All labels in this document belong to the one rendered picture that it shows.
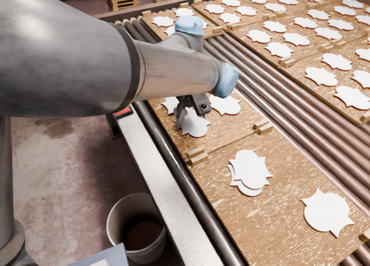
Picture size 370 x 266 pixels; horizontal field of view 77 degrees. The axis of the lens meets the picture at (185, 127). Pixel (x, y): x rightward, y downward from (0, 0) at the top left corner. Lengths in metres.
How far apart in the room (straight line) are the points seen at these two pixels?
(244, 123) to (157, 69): 0.62
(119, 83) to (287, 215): 0.60
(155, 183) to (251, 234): 0.30
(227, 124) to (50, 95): 0.71
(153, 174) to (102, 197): 1.09
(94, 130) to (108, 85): 2.00
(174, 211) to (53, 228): 1.26
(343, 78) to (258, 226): 0.81
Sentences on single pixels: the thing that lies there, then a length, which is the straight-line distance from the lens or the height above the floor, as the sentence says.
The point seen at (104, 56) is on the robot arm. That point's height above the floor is 1.45.
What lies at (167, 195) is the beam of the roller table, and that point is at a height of 0.91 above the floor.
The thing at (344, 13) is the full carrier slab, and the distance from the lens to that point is 1.91.
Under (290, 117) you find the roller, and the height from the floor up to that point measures 0.91.
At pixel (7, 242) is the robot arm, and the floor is 1.15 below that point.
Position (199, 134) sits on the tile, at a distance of 0.80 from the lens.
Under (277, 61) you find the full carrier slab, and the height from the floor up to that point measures 0.94.
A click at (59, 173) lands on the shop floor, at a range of 2.05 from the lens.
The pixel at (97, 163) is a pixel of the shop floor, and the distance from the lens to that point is 1.98.
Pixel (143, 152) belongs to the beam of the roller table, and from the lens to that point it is 0.80.
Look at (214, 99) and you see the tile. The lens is 0.93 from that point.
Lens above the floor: 1.56
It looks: 48 degrees down
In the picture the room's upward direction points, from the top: straight up
